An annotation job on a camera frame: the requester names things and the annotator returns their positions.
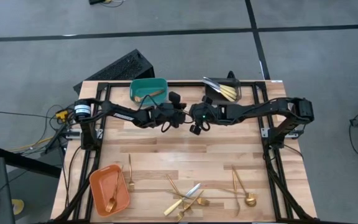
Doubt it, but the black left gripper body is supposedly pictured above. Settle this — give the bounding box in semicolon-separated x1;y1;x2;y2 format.
152;91;181;129

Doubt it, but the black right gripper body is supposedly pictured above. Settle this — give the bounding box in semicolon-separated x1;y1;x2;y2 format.
190;95;223;136

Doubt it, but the dark grey plastic bin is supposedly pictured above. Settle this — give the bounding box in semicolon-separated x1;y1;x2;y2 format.
204;77;242;106

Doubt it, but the gold spoon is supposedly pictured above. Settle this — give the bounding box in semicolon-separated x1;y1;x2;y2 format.
231;166;258;208
134;89;165;103

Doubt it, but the gold fork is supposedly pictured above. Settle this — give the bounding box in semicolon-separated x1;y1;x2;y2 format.
218;187;249;197
127;154;135;193
104;169;121;214
165;189;211;207
175;189;205;223
165;174;194;215
232;169;242;217

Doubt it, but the orange plastic bin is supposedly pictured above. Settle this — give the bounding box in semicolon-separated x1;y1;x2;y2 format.
88;164;131;218

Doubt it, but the teal plastic bin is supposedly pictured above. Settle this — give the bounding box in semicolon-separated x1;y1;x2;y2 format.
129;77;169;107

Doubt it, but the black perforated box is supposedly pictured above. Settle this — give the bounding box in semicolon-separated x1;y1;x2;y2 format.
73;49;155;96

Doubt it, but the black beam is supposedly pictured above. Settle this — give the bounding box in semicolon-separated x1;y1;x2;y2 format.
0;145;62;179

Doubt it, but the yellow tape roll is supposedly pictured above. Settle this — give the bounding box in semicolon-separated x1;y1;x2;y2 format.
11;198;25;216

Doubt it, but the black aluminium table frame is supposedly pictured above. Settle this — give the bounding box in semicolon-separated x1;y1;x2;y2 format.
53;81;319;224

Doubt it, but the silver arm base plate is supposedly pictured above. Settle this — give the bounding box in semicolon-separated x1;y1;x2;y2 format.
64;129;104;140
260;126;300;139

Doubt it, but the yellow cable connector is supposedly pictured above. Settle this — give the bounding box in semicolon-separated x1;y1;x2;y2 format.
56;109;70;123

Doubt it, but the black side bracket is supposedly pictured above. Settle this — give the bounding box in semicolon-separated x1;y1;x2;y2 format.
44;129;74;156

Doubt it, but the looped black cable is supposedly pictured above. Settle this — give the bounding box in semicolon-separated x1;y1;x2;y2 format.
44;104;76;138

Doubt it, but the thin floor cable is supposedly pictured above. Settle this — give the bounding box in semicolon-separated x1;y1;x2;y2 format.
103;0;125;8

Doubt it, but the yellow cable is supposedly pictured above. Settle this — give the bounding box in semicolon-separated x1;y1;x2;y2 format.
7;135;56;153

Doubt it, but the long black cable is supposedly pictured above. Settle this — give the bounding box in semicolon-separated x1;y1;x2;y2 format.
0;109;58;121

